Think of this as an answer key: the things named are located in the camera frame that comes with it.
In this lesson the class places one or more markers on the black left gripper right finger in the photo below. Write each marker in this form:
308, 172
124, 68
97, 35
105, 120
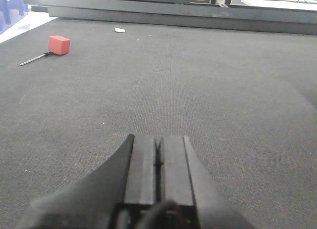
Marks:
185, 180

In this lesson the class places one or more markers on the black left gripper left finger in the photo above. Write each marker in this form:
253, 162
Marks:
126, 178

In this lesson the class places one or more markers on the metal rod with black tip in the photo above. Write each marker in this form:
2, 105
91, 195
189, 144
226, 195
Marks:
35, 58

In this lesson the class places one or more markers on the red foam block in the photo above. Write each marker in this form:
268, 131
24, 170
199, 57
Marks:
59, 45

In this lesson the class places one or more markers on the white paper scrap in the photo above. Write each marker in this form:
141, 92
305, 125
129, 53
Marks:
119, 30

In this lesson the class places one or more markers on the dark grey platform step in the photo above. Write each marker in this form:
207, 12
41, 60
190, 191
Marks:
258, 19

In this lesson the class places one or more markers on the blue chair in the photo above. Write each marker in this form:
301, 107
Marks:
11, 11

